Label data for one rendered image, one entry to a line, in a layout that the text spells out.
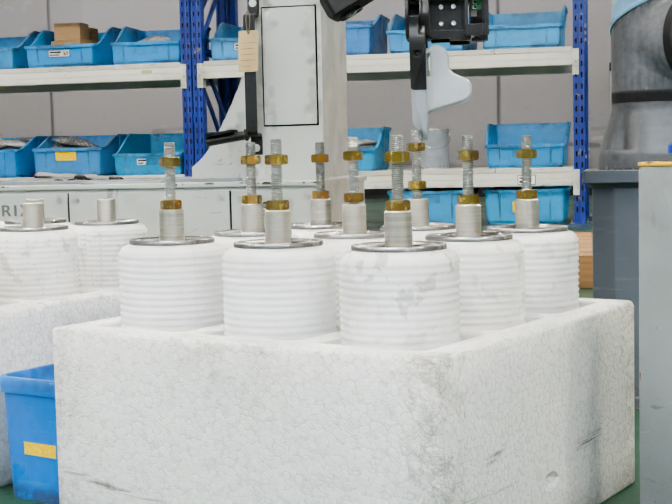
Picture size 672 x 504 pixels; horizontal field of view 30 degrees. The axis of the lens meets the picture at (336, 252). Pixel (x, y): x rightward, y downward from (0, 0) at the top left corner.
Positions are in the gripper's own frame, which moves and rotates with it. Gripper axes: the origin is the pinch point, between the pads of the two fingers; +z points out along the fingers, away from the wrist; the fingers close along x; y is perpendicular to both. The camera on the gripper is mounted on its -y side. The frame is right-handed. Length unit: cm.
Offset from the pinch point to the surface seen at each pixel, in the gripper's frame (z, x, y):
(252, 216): 8.2, -7.1, -15.8
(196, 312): 15.8, -20.2, -18.7
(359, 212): 7.8, -12.5, -5.0
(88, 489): 31.1, -21.5, -28.5
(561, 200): 25, 447, 46
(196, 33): -57, 464, -122
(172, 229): 8.7, -17.5, -21.2
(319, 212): 8.4, 3.3, -10.5
